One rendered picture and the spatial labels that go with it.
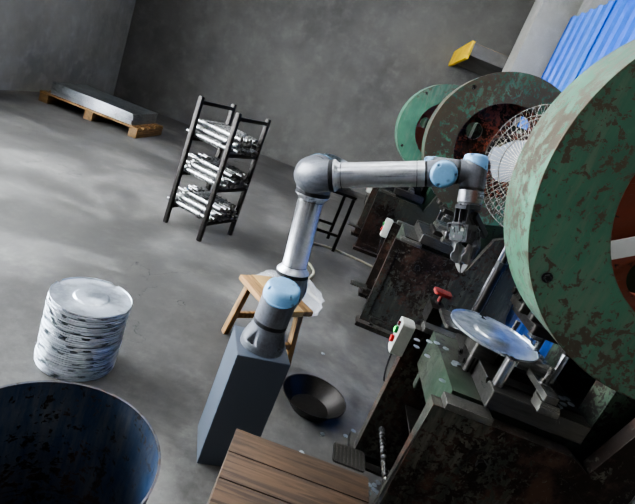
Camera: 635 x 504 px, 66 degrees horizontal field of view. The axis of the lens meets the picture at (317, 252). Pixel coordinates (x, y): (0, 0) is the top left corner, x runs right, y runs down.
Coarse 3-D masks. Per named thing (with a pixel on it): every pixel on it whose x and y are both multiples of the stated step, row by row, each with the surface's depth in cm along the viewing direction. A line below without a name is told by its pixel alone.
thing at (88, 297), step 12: (60, 288) 181; (72, 288) 184; (84, 288) 186; (96, 288) 190; (108, 288) 194; (120, 288) 197; (60, 300) 174; (72, 300) 177; (84, 300) 179; (96, 300) 182; (108, 300) 185; (120, 300) 189; (72, 312) 170; (84, 312) 173; (96, 312) 176; (108, 312) 179
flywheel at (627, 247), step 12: (624, 192) 102; (624, 204) 103; (624, 216) 103; (612, 228) 104; (624, 228) 104; (612, 240) 101; (624, 240) 100; (612, 252) 101; (624, 252) 100; (612, 264) 106; (624, 264) 106; (624, 276) 107; (624, 288) 108
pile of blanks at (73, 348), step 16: (48, 304) 173; (48, 320) 176; (64, 320) 171; (80, 320) 172; (96, 320) 173; (112, 320) 177; (48, 336) 176; (64, 336) 174; (80, 336) 173; (96, 336) 177; (112, 336) 181; (48, 352) 176; (64, 352) 175; (80, 352) 177; (96, 352) 179; (112, 352) 186; (48, 368) 177; (64, 368) 177; (80, 368) 180; (96, 368) 182; (112, 368) 193
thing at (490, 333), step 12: (456, 312) 163; (468, 312) 167; (456, 324) 151; (468, 324) 156; (480, 324) 158; (492, 324) 165; (480, 336) 150; (492, 336) 152; (504, 336) 156; (516, 336) 163; (492, 348) 142; (504, 348) 148; (516, 348) 152; (516, 360) 143; (528, 360) 146
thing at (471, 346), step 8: (440, 312) 159; (448, 312) 160; (448, 320) 153; (448, 328) 149; (456, 328) 149; (464, 344) 161; (472, 344) 155; (480, 344) 152; (464, 352) 159; (472, 352) 153; (480, 352) 152; (488, 352) 152; (464, 360) 155; (472, 360) 154; (488, 360) 153; (464, 368) 155; (472, 368) 155
